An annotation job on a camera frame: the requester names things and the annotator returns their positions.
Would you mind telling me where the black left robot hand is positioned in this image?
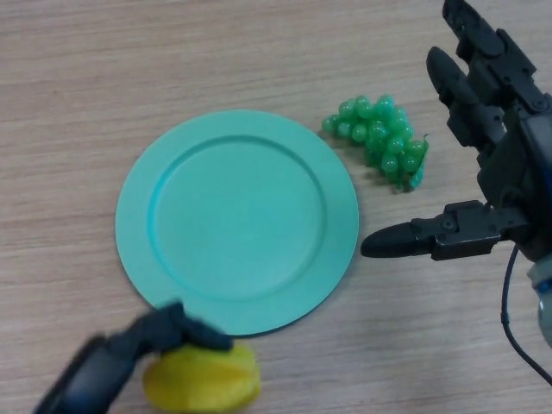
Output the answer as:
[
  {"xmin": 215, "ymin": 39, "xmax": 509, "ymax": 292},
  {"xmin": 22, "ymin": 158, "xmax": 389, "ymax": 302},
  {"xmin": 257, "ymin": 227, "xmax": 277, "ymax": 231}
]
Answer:
[{"xmin": 32, "ymin": 300, "xmax": 235, "ymax": 414}]

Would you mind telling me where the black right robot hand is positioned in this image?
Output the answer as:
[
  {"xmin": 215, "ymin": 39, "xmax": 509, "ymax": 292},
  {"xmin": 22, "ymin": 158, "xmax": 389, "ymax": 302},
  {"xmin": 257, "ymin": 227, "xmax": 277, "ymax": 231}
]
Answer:
[{"xmin": 360, "ymin": 0, "xmax": 552, "ymax": 264}]

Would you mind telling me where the yellow starfruit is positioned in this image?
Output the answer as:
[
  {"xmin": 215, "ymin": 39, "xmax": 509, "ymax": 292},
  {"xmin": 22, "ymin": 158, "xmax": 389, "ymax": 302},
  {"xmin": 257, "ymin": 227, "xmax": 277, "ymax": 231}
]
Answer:
[{"xmin": 142, "ymin": 343, "xmax": 263, "ymax": 414}]

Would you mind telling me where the green round plate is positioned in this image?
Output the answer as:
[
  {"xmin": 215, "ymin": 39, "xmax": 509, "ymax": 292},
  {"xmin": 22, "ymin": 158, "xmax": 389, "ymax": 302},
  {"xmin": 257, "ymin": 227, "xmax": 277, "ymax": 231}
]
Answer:
[{"xmin": 115, "ymin": 109, "xmax": 361, "ymax": 338}]

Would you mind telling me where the green grape bunch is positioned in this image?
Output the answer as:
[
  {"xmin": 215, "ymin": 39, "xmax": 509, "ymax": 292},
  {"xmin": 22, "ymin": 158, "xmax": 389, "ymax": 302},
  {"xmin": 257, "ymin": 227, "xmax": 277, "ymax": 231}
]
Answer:
[{"xmin": 321, "ymin": 92, "xmax": 430, "ymax": 194}]

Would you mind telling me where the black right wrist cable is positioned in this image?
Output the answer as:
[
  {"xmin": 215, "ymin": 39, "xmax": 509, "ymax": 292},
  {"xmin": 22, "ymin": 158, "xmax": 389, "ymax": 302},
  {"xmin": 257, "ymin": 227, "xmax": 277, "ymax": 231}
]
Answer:
[{"xmin": 499, "ymin": 246, "xmax": 552, "ymax": 390}]

